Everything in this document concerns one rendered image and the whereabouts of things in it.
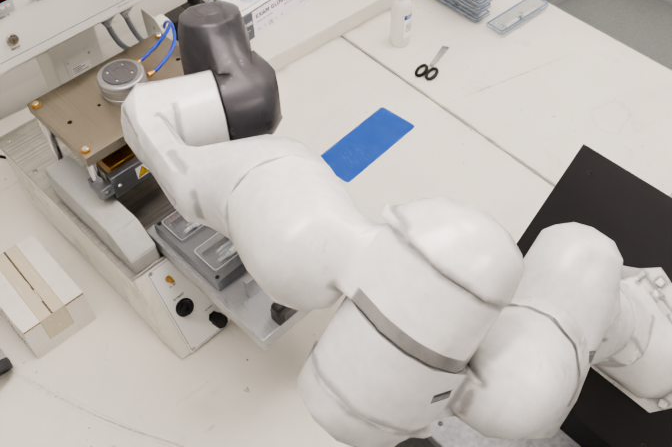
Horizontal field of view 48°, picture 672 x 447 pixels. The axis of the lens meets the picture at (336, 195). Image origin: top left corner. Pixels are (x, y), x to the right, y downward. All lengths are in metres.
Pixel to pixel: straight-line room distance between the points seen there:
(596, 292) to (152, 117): 0.51
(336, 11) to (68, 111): 0.88
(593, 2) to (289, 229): 3.02
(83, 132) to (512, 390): 0.85
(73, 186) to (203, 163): 0.66
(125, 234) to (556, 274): 0.70
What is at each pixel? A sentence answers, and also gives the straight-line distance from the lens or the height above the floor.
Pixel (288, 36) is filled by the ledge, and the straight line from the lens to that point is 1.89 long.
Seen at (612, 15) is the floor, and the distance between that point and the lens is 3.46.
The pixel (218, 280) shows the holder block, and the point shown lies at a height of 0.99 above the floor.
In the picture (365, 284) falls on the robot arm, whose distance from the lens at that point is 0.57.
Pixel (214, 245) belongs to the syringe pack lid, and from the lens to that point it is 1.18.
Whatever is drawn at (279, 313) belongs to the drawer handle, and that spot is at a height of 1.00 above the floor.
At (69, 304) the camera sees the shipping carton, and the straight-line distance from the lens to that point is 1.40.
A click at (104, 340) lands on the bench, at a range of 1.44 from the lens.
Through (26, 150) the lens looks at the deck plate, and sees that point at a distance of 1.54.
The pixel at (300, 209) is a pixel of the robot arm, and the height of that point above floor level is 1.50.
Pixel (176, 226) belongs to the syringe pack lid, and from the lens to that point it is 1.23.
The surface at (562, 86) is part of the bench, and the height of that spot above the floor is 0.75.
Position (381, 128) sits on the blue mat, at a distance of 1.70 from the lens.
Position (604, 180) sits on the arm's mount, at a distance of 1.24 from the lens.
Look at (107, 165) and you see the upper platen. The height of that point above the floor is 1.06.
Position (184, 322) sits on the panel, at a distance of 1.35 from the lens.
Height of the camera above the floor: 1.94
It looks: 50 degrees down
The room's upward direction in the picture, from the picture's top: 2 degrees counter-clockwise
